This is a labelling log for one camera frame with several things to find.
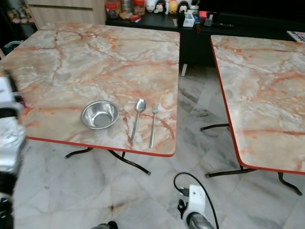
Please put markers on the small steel bowl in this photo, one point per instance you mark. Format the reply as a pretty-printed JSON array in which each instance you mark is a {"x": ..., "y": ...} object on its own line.
[{"x": 100, "y": 116}]

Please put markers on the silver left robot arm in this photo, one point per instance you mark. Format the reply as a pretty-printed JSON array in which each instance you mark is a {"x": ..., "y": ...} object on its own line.
[{"x": 10, "y": 143}]

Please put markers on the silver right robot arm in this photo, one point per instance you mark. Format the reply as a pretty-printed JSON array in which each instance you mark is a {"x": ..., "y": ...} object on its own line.
[{"x": 199, "y": 222}]

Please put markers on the dark shelf with toys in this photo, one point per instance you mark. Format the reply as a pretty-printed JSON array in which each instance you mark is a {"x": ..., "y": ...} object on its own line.
[{"x": 19, "y": 12}]

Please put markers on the marble folding table red edge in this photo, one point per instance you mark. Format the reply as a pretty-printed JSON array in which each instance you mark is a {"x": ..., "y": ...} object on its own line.
[
  {"x": 90, "y": 62},
  {"x": 262, "y": 95}
]

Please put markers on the steel fork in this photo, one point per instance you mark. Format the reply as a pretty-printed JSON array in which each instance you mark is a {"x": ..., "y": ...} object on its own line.
[{"x": 153, "y": 128}]

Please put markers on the light wooden cabinet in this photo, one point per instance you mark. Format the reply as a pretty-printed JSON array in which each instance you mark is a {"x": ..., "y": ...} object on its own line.
[{"x": 66, "y": 12}]

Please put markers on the steel spoon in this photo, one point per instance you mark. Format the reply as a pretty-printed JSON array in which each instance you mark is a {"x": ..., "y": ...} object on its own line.
[{"x": 140, "y": 106}]

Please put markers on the metal tin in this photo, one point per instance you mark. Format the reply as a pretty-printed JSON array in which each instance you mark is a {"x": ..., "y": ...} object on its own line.
[{"x": 126, "y": 5}]

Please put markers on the red snack packet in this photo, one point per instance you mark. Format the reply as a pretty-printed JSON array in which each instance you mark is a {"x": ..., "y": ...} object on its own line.
[{"x": 135, "y": 17}]

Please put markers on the white plush toy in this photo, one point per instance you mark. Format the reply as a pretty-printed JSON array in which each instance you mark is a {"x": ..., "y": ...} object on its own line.
[{"x": 151, "y": 5}]

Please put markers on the black low console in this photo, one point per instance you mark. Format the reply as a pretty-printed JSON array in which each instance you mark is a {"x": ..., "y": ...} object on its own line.
[{"x": 195, "y": 43}]

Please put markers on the black mouse plush toy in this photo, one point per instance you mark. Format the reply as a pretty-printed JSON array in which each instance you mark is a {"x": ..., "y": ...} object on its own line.
[{"x": 160, "y": 7}]

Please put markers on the yellow bear plush toy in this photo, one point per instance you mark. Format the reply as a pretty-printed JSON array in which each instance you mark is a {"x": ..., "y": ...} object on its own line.
[{"x": 172, "y": 6}]

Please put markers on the white and blue box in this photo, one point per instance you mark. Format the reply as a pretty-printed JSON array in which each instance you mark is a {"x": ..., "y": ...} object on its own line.
[{"x": 189, "y": 19}]

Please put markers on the small red box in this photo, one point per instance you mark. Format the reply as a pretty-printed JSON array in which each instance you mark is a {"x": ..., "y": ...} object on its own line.
[{"x": 203, "y": 14}]

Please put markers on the printed magazine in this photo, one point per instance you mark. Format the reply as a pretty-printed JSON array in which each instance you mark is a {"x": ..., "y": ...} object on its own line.
[{"x": 296, "y": 36}]

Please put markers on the black television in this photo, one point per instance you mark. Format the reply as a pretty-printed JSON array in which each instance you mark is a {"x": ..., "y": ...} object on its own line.
[{"x": 252, "y": 5}]

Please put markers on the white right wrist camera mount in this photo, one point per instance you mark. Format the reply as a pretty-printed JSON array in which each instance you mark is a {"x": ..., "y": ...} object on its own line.
[{"x": 196, "y": 199}]

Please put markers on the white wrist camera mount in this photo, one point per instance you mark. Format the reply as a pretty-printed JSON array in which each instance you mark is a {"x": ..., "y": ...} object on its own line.
[
  {"x": 196, "y": 199},
  {"x": 8, "y": 93}
]

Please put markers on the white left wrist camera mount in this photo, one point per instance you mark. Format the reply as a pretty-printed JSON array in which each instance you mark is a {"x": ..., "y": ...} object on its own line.
[{"x": 8, "y": 93}]

